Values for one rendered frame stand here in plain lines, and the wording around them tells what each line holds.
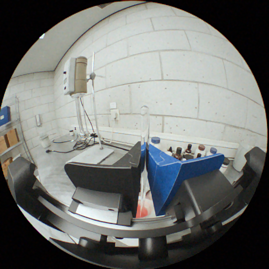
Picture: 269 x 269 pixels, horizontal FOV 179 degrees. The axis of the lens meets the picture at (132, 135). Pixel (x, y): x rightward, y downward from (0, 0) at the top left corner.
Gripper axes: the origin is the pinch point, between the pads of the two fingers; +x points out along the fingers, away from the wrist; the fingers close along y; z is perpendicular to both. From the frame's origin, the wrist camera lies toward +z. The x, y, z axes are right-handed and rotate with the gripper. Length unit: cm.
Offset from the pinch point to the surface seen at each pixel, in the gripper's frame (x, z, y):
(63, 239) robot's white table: -13.4, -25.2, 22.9
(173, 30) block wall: 42, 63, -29
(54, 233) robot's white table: -13.8, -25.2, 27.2
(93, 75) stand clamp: 45, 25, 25
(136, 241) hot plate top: -6.2, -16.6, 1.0
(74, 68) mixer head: 31, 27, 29
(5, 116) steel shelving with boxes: 18, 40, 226
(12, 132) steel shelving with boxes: 27, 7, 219
